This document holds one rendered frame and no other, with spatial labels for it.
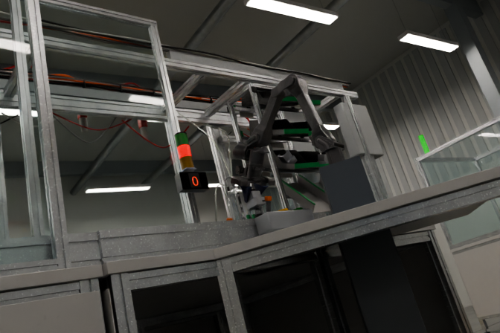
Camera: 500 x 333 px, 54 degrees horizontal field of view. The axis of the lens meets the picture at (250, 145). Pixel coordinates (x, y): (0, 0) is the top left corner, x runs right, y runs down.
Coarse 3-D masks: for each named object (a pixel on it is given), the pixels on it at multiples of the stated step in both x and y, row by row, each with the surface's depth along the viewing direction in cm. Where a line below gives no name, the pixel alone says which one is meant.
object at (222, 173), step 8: (208, 128) 345; (216, 136) 342; (224, 144) 343; (216, 152) 336; (224, 152) 341; (216, 160) 336; (224, 168) 334; (224, 176) 330; (224, 192) 328; (224, 200) 327
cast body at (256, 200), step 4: (252, 192) 188; (256, 192) 189; (252, 196) 187; (256, 196) 188; (260, 196) 189; (248, 200) 189; (252, 200) 187; (256, 200) 186; (260, 200) 187; (248, 204) 189; (252, 204) 187; (256, 204) 185; (260, 204) 187; (248, 208) 189; (252, 208) 189
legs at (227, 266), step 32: (480, 192) 130; (352, 224) 133; (384, 224) 131; (256, 256) 135; (288, 256) 136; (352, 256) 149; (384, 256) 148; (224, 288) 133; (384, 288) 145; (384, 320) 142; (416, 320) 141
